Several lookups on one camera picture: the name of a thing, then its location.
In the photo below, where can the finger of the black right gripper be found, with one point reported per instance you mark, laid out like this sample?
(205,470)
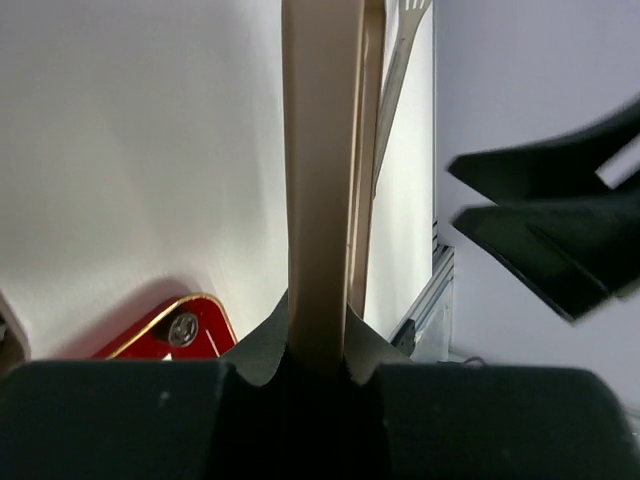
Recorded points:
(554,168)
(575,254)

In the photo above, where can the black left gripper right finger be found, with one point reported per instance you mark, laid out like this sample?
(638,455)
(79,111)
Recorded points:
(364,440)

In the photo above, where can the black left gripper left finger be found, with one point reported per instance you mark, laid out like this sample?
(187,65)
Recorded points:
(249,413)

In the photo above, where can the steel tongs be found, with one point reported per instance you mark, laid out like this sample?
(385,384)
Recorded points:
(410,15)

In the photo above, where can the gold tin lid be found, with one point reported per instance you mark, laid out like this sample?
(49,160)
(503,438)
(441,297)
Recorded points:
(332,62)

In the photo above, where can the dark round chocolate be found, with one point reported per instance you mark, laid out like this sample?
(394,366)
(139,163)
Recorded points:
(183,330)

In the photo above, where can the red lacquer tray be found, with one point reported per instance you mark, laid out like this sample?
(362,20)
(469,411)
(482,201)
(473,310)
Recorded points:
(146,338)

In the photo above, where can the gold tin box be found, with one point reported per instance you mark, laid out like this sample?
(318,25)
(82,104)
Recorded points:
(15,348)

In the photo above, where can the right side aluminium rail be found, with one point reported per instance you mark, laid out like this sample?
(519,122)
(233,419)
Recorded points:
(424,334)

